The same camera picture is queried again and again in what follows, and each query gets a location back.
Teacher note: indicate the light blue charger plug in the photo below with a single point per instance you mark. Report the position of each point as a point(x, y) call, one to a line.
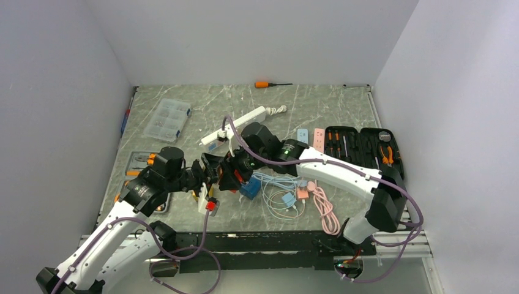
point(289, 199)

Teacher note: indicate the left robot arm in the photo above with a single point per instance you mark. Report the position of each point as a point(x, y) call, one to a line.
point(124, 237)

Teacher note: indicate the red cube adapter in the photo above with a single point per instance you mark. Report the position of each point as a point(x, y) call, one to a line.
point(238, 176)

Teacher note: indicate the clear plastic screw organizer box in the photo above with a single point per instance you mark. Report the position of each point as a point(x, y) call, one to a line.
point(168, 120)

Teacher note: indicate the peach cube charger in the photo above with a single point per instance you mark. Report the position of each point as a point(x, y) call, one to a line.
point(213, 190)

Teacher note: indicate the small pink plug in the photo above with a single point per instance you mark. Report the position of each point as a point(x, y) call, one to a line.
point(302, 194)

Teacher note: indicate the orange screwdriver at back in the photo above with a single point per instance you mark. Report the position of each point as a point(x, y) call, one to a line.
point(266, 84)

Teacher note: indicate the pink round plug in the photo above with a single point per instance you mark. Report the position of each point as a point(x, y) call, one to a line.
point(311, 186)

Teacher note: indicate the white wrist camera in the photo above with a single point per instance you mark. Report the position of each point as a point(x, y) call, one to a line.
point(222, 135)
point(207, 203)

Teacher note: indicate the black open tool case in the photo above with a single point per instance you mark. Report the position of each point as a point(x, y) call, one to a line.
point(361, 147)

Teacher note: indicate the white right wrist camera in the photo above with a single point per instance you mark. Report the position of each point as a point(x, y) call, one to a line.
point(222, 135)

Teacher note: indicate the white round plug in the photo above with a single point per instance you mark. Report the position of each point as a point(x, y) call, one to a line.
point(271, 111)

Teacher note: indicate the light blue power strip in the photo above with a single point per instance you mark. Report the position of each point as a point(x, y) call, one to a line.
point(302, 135)

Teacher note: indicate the pink power strip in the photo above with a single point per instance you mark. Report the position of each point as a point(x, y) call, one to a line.
point(318, 139)

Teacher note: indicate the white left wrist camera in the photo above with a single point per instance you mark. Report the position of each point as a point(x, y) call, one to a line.
point(207, 203)

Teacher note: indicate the blue cube charger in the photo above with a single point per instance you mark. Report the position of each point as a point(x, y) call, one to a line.
point(251, 188)

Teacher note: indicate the blue red pen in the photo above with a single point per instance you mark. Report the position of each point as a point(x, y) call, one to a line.
point(126, 116)

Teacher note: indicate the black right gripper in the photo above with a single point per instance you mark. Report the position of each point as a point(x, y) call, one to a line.
point(230, 181)

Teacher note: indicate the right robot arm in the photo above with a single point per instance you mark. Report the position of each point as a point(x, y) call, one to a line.
point(382, 191)

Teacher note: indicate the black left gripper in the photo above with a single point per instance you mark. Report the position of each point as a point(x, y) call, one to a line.
point(210, 162)

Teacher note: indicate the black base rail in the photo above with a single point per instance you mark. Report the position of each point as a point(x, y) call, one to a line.
point(276, 250)

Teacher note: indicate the long nose orange pliers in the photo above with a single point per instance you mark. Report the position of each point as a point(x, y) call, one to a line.
point(386, 152)

